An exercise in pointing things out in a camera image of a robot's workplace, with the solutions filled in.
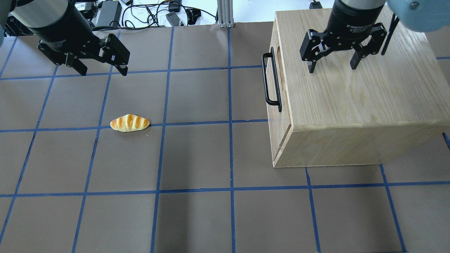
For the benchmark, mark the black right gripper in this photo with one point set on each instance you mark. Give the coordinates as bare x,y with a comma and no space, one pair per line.
352,20

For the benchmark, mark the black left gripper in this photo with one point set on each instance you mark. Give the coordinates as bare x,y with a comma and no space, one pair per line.
59,25

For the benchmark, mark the wooden drawer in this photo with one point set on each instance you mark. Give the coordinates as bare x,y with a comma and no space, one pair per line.
277,98

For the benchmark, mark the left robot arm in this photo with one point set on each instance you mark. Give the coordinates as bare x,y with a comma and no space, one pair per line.
38,13

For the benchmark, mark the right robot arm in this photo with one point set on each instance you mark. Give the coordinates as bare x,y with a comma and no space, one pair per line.
416,15

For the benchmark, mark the wooden drawer cabinet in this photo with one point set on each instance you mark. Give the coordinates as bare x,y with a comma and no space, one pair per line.
338,116

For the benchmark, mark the black power adapter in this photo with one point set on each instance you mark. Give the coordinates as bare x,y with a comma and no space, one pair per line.
109,13

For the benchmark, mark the toy bread loaf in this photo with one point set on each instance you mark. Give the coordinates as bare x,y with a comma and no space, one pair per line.
129,123

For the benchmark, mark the grey power adapter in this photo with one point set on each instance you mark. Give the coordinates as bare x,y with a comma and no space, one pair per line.
174,20

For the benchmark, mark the aluminium frame post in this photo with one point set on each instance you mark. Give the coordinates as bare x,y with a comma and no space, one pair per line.
225,14

